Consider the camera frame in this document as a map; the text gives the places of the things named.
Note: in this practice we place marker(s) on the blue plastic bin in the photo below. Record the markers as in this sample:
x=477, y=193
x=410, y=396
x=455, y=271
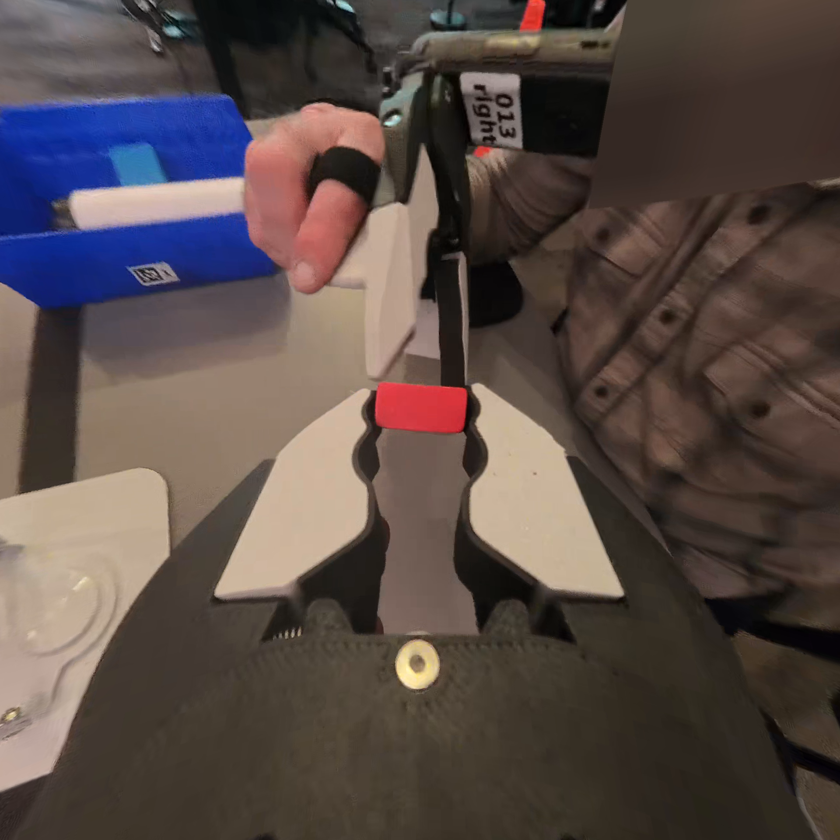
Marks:
x=79, y=269

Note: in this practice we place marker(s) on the orange traffic cone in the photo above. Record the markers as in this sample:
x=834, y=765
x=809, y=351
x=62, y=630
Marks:
x=532, y=13

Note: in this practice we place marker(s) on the blue whiteboard eraser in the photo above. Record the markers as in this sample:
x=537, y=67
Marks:
x=135, y=164

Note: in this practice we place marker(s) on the white squeeze bottle black cap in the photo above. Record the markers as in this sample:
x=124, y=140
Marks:
x=158, y=204

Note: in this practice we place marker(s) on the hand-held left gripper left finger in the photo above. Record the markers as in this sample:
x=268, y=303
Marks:
x=302, y=519

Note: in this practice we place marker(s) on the long red rectangular bar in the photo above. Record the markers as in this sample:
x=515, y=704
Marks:
x=420, y=407

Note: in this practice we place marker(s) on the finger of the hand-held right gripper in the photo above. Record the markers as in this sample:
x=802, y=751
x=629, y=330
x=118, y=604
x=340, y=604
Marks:
x=453, y=322
x=400, y=289

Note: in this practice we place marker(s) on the person's right hand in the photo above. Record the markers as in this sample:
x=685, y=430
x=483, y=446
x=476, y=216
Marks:
x=282, y=184

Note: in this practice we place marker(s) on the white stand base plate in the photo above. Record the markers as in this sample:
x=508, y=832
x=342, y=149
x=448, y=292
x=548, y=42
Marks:
x=79, y=525

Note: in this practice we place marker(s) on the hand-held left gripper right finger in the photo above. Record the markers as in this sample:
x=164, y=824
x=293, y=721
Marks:
x=545, y=519

